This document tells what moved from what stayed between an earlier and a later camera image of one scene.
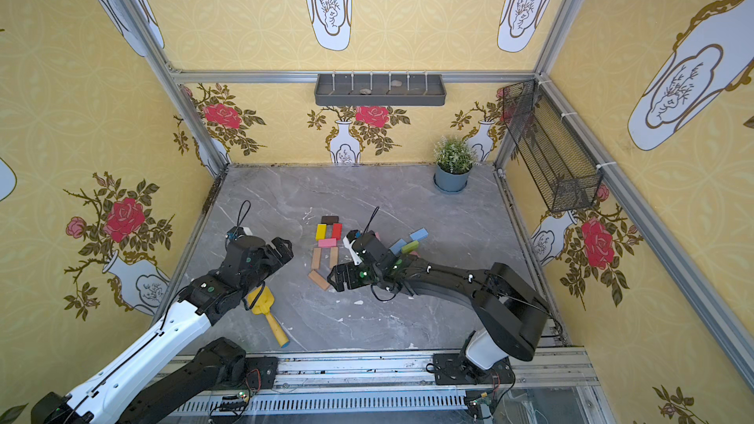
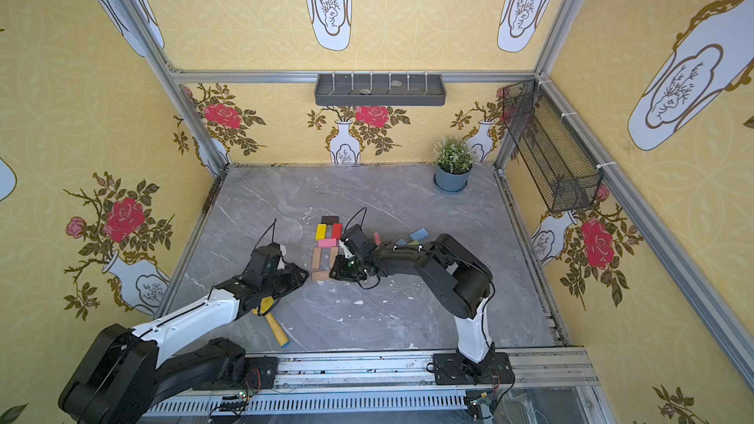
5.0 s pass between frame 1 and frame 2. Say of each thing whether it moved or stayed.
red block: stayed
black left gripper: moved
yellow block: stayed
